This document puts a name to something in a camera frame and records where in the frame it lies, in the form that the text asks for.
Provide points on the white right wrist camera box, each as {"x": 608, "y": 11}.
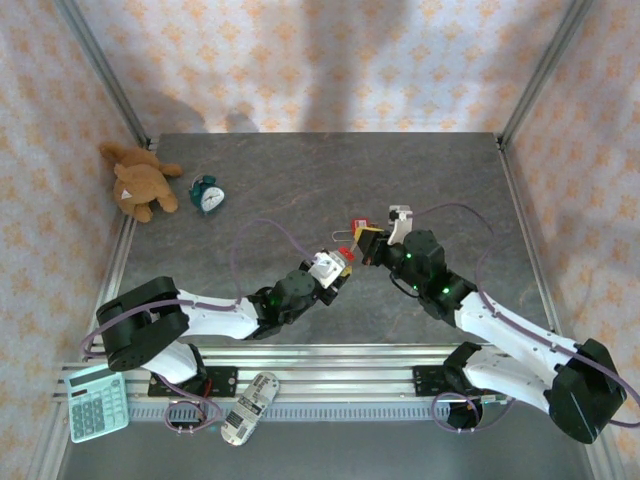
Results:
{"x": 400, "y": 225}

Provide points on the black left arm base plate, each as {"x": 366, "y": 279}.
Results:
{"x": 225, "y": 382}

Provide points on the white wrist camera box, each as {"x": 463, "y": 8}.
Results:
{"x": 400, "y": 225}
{"x": 325, "y": 267}

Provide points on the small green circuit board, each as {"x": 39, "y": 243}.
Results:
{"x": 495, "y": 398}

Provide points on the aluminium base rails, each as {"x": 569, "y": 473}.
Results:
{"x": 325, "y": 370}

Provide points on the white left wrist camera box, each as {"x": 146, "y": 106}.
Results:
{"x": 325, "y": 267}

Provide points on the aluminium frame post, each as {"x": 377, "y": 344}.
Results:
{"x": 100, "y": 65}
{"x": 547, "y": 65}

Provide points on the aluminium side rail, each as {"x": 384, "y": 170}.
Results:
{"x": 511, "y": 175}
{"x": 117, "y": 250}

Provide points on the mint green calculator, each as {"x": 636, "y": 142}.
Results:
{"x": 95, "y": 405}

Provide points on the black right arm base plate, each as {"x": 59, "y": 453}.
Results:
{"x": 425, "y": 382}

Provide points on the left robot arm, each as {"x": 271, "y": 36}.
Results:
{"x": 215, "y": 315}

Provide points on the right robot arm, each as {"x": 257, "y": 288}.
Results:
{"x": 515, "y": 330}

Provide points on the brown teddy bear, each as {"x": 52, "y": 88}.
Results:
{"x": 140, "y": 185}

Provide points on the white remote control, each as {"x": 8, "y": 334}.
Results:
{"x": 250, "y": 407}

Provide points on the green alarm clock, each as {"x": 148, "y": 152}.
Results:
{"x": 210, "y": 199}

